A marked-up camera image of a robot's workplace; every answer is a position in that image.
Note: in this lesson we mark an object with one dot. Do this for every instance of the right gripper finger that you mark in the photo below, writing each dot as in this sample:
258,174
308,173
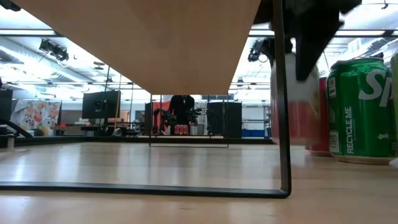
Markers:
308,53
289,46

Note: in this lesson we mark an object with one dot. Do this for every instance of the silver and orange soda can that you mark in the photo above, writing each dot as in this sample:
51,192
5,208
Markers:
306,124

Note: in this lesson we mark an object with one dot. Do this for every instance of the red soda can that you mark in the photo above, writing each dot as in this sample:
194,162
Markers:
323,124

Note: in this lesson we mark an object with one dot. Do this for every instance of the green Sprite can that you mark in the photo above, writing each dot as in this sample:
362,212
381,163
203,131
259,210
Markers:
357,124

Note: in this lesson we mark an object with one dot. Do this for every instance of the pale green soda can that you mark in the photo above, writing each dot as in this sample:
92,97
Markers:
395,93

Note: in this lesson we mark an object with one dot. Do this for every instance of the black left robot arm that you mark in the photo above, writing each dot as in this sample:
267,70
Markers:
7,3

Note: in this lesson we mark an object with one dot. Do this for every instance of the wooden shelf with black legs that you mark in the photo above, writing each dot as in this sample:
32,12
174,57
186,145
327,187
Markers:
155,46

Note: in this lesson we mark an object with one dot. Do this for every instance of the blue storage bin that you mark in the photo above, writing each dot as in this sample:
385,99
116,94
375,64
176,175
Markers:
255,133

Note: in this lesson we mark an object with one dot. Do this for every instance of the white patterned cloth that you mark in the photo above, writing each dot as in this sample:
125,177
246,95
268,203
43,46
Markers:
203,118

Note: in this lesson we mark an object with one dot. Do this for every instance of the person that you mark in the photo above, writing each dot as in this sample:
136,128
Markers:
182,107

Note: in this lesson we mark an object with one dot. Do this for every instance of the small red can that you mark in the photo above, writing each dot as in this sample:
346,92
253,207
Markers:
186,129
181,129
176,129

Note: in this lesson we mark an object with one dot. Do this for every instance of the red hanging cloth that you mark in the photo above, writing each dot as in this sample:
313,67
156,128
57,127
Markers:
163,107

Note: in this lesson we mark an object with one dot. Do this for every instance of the black computer monitor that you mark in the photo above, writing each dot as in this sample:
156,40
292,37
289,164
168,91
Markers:
99,104

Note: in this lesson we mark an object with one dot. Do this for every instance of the cluttered background desk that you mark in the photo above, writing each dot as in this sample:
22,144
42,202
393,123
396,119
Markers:
87,127

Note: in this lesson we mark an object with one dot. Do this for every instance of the floral patterned cloth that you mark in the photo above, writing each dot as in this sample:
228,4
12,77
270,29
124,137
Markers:
37,116

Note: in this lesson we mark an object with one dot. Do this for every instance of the tall black box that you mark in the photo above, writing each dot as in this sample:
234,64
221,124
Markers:
6,102

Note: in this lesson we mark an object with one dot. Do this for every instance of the ceiling-mounted black camera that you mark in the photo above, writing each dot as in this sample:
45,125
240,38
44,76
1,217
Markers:
255,53
54,49
379,55

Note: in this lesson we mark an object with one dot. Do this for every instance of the black aluminium table frame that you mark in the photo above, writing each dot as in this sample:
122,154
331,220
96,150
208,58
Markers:
77,140

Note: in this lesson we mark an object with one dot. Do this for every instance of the grey metal bracket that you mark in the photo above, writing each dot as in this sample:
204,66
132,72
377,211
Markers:
10,141

